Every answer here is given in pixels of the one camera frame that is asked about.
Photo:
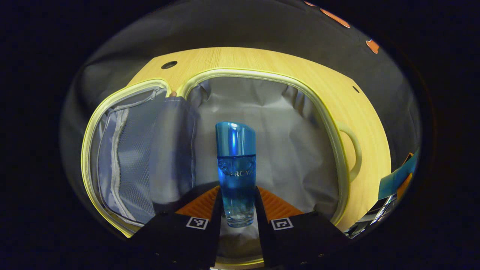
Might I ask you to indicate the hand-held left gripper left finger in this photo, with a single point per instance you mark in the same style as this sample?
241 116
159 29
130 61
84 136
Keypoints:
214 232

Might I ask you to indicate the blue glass bottle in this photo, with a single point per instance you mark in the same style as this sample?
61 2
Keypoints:
236 176

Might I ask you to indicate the blue squeeze tube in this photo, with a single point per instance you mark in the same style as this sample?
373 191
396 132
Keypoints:
393 180

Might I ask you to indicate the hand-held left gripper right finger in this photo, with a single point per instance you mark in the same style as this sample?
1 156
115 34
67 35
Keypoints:
263 232

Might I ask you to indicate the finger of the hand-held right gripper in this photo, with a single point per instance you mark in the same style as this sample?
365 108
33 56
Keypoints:
375 213
408 158

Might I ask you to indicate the black backdrop cloth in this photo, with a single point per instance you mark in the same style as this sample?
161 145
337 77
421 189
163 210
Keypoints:
262 26

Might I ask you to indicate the pale yellow suitcase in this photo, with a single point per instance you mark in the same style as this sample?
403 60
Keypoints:
285 142

